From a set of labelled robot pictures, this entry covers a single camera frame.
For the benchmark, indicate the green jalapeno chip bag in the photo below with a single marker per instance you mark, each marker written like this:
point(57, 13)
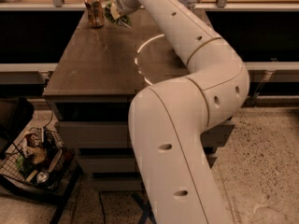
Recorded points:
point(121, 21)

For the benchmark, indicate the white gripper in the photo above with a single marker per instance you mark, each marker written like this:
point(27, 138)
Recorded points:
point(119, 3)

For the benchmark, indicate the grey drawer cabinet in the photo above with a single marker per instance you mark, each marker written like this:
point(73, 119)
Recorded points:
point(102, 70)

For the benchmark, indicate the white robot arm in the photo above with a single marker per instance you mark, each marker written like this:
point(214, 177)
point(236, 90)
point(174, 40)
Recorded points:
point(167, 119)

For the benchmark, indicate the black wire basket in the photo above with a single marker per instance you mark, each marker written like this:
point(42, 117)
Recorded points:
point(40, 159)

